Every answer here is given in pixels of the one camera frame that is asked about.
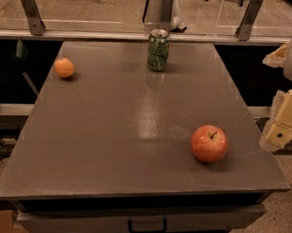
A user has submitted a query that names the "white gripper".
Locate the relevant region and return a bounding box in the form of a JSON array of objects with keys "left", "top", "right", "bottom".
[{"left": 258, "top": 39, "right": 292, "bottom": 152}]

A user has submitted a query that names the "green soda can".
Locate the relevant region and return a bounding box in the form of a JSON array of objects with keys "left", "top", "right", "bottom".
[{"left": 148, "top": 29, "right": 170, "bottom": 71}]

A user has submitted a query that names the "red apple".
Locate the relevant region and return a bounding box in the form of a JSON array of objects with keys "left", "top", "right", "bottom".
[{"left": 190, "top": 125, "right": 228, "bottom": 163}]

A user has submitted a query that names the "orange fruit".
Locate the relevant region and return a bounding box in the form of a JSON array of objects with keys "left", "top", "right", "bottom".
[{"left": 54, "top": 58, "right": 74, "bottom": 79}]

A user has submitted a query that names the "right metal rail bracket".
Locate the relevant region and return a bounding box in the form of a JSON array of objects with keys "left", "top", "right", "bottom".
[{"left": 235, "top": 0, "right": 263, "bottom": 41}]

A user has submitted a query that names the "metal rail bracket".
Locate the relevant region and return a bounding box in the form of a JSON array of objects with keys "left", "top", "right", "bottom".
[
  {"left": 20, "top": 0, "right": 46, "bottom": 36},
  {"left": 235, "top": 0, "right": 263, "bottom": 41}
]

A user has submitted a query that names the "horizontal metal rail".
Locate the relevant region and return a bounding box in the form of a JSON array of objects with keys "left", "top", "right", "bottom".
[{"left": 0, "top": 29, "right": 291, "bottom": 47}]

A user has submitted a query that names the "center metal post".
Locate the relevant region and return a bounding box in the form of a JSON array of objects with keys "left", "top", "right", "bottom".
[{"left": 141, "top": 0, "right": 189, "bottom": 34}]

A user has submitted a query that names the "left metal rail bracket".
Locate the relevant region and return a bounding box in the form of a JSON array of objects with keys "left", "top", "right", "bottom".
[{"left": 20, "top": 0, "right": 46, "bottom": 36}]

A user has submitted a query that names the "grey drawer with black handle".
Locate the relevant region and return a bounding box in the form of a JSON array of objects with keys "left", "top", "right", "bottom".
[{"left": 16, "top": 204, "right": 266, "bottom": 233}]

